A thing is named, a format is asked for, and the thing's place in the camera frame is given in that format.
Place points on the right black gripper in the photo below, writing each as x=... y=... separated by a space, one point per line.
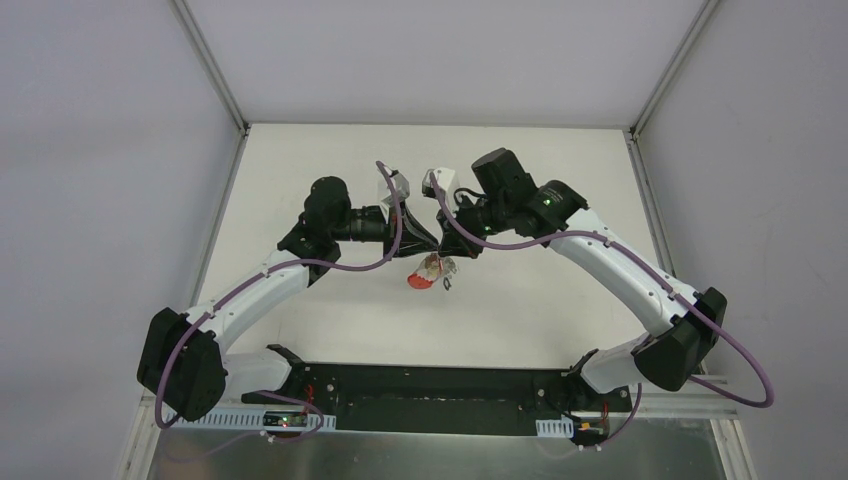
x=460 y=229

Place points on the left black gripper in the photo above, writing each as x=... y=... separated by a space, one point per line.
x=398 y=225

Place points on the red handled keyring holder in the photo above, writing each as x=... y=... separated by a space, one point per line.
x=419 y=281

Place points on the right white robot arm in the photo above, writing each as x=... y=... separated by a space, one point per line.
x=678 y=320

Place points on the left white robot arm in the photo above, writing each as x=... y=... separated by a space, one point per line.
x=186 y=360

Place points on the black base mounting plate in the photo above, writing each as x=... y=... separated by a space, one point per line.
x=443 y=400

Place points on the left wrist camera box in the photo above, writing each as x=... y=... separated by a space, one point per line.
x=397 y=185

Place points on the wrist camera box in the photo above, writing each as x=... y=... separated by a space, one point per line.
x=397 y=185
x=441 y=178

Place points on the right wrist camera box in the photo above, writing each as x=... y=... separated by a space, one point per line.
x=441 y=178

